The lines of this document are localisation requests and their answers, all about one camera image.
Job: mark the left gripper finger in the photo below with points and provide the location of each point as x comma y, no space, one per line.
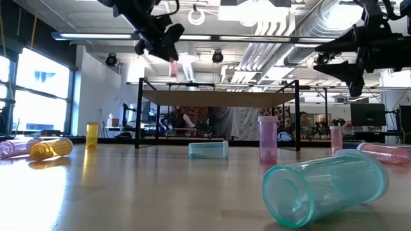
155,49
173,38

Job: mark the black computer monitor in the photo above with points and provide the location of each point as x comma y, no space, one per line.
406,123
367,114

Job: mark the purple pill bottle white cap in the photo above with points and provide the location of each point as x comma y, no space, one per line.
268,141
16,147

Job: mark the grey hanging cloth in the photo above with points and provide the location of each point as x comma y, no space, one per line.
221,122

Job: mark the large glass window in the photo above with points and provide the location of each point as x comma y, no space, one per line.
41,83

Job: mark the wooden shelf black metal frame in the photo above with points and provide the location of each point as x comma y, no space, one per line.
218,99

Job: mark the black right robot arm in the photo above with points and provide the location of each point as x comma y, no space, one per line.
374,13

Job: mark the overhead light bar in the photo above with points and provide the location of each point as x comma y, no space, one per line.
96,36

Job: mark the cardboard box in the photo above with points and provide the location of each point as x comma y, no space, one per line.
113,122

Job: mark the black ceiling spotlight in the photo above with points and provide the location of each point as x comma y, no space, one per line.
111,60
217,56

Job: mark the person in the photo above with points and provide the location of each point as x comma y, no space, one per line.
192,114
305,118

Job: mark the blue white ball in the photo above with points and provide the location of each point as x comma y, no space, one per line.
285,137

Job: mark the pink pill bottle white cap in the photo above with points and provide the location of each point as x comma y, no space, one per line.
173,69
385,154
336,141

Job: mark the brown patterned cloth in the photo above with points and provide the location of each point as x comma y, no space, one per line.
284,115

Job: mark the black ceiling-mounted device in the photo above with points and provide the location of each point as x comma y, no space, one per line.
322,59

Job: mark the teal pill bottle white cap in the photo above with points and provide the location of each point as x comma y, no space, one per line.
208,150
321,189

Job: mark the amber pill bottle white cap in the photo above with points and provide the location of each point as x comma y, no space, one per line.
92,136
51,149

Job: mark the white printed hanging cloth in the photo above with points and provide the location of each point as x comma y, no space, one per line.
245,123

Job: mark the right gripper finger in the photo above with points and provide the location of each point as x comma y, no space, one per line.
343,41
350,69

